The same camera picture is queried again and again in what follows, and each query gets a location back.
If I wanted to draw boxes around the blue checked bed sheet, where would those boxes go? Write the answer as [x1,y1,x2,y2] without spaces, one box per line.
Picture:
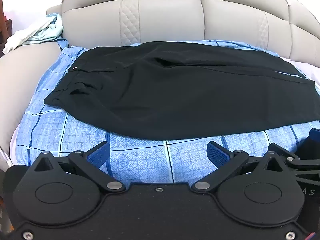
[14,39,320,183]

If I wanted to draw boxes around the dark wooden furniture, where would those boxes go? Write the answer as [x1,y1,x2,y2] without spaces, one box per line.
[0,12,13,43]

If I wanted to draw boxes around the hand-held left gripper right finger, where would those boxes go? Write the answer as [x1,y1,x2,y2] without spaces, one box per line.
[191,141,285,193]

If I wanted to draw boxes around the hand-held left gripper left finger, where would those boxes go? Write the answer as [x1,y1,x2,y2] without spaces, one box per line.
[34,141,127,193]

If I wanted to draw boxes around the black pants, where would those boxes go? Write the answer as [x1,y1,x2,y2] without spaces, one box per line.
[44,41,320,142]

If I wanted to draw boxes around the white crumpled cloth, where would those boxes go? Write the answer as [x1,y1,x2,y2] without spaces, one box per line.
[2,17,54,54]

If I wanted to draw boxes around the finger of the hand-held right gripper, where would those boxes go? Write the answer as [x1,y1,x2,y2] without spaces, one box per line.
[267,143,304,171]

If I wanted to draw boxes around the light blue cloth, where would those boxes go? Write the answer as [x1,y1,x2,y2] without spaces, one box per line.
[26,12,66,42]

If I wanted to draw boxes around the beige leather sofa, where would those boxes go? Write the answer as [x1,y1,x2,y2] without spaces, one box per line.
[0,0,320,167]

